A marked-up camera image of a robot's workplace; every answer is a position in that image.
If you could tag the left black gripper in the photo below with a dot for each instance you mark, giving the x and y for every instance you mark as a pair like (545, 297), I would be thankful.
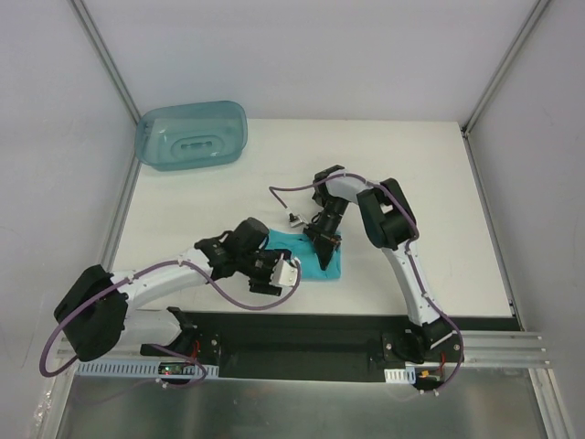
(263, 276)

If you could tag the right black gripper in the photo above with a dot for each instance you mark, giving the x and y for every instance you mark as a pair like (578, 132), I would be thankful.
(321, 236)

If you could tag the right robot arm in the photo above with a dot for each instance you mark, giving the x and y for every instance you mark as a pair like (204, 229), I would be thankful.
(390, 227)

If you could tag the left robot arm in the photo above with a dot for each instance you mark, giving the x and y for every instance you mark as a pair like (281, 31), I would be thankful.
(103, 310)

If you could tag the translucent blue plastic bin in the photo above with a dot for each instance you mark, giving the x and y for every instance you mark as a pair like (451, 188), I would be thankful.
(191, 136)

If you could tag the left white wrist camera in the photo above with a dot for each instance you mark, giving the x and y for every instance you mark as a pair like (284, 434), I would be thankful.
(286, 273)

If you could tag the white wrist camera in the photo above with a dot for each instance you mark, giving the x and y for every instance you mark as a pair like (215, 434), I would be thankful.
(286, 273)
(296, 221)

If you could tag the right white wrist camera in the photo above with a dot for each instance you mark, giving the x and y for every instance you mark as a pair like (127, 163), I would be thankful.
(296, 221)

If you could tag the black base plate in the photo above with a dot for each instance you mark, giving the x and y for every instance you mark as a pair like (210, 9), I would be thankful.
(207, 323)

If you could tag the right white cable duct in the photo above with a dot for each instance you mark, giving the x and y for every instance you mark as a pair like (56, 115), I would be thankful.
(400, 376)

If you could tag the white cable duct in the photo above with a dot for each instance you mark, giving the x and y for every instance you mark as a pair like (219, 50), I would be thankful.
(400, 376)
(125, 368)

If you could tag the left white cable duct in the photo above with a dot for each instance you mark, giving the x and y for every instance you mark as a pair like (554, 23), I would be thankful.
(125, 368)

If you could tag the left aluminium frame post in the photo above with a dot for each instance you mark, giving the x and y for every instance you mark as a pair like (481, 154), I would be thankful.
(100, 47)

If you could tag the aluminium frame post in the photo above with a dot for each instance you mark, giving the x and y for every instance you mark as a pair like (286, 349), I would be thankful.
(506, 63)
(100, 47)

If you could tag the right aluminium frame post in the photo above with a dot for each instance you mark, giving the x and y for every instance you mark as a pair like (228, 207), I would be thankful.
(506, 63)

